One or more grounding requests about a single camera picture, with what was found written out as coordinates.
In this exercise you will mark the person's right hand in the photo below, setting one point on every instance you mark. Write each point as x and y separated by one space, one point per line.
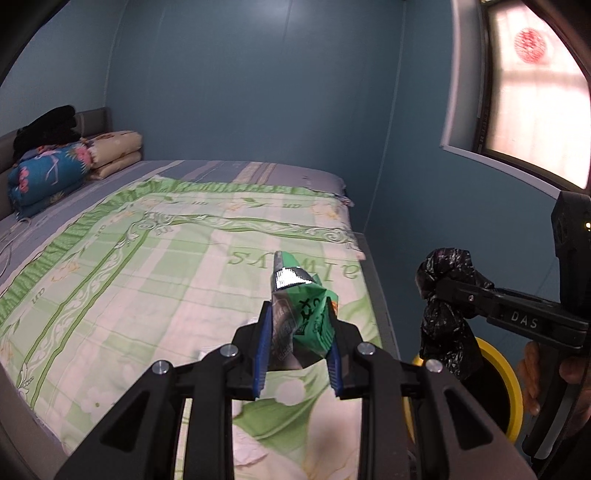
530 378

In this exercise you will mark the beige folded quilt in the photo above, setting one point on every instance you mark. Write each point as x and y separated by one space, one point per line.
115 147

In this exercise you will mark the green patterned bed cover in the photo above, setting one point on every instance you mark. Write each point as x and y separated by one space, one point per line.
138 258

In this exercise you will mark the blue floral folded quilt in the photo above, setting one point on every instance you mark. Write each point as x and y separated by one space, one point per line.
46 175

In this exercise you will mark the white crumpled tissue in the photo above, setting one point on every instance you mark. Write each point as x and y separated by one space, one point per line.
249 443

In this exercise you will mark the yellow rimmed trash bin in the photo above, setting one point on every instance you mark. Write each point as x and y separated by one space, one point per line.
508 374

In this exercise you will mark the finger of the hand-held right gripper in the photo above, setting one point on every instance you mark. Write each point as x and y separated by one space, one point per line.
517 316

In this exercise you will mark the red round window decal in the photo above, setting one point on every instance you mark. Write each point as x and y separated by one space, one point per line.
530 45

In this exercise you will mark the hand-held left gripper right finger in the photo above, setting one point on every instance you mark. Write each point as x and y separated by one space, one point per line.
336 369

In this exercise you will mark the black folded clothes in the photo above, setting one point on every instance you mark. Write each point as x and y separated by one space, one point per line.
46 129

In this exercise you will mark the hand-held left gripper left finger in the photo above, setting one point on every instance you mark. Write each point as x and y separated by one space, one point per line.
262 355

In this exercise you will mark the window with white frame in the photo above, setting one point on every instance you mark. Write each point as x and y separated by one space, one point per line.
521 101

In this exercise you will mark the black plastic bag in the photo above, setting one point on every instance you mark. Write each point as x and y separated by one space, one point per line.
448 267

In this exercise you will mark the green and silver snack wrapper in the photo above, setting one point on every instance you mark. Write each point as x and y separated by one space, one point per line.
304 314

